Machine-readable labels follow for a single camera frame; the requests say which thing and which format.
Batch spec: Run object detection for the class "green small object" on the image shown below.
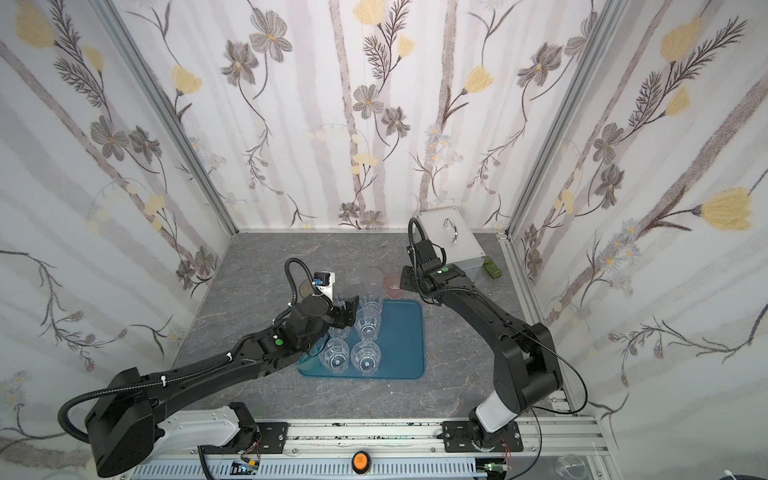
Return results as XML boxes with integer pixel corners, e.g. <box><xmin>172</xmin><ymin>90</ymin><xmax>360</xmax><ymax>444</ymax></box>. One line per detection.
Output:
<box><xmin>483</xmin><ymin>257</ymin><xmax>503</xmax><ymax>280</ymax></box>

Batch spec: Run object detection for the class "teal plastic tray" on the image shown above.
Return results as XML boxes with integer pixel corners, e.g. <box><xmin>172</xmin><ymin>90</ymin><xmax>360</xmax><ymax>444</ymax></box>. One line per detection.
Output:
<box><xmin>296</xmin><ymin>300</ymin><xmax>425</xmax><ymax>380</ymax></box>

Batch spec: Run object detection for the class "orange emergency button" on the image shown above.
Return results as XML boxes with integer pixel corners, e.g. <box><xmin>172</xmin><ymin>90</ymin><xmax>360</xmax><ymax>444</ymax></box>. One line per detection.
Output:
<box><xmin>352</xmin><ymin>451</ymin><xmax>372</xmax><ymax>475</ymax></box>

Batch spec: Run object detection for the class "silver aluminium case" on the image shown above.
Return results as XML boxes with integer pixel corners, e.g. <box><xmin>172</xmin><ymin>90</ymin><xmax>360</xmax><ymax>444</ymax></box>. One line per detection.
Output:
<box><xmin>416</xmin><ymin>207</ymin><xmax>486</xmax><ymax>281</ymax></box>

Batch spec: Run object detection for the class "pink plastic cup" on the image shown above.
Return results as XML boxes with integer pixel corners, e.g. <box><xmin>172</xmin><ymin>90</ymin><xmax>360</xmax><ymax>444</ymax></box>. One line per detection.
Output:
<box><xmin>384</xmin><ymin>272</ymin><xmax>404</xmax><ymax>300</ymax></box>

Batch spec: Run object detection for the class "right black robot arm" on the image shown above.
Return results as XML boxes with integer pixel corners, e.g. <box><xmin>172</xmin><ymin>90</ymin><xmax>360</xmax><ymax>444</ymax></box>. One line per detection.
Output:
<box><xmin>400</xmin><ymin>217</ymin><xmax>573</xmax><ymax>451</ymax></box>

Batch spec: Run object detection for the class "aluminium mounting rail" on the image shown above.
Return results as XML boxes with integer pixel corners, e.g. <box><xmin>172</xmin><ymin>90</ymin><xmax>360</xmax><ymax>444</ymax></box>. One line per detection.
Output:
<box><xmin>123</xmin><ymin>416</ymin><xmax>621</xmax><ymax>479</ymax></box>

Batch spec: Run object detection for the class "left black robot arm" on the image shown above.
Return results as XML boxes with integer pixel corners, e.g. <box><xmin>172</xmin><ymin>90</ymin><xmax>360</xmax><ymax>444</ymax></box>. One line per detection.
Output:
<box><xmin>57</xmin><ymin>273</ymin><xmax>359</xmax><ymax>478</ymax></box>

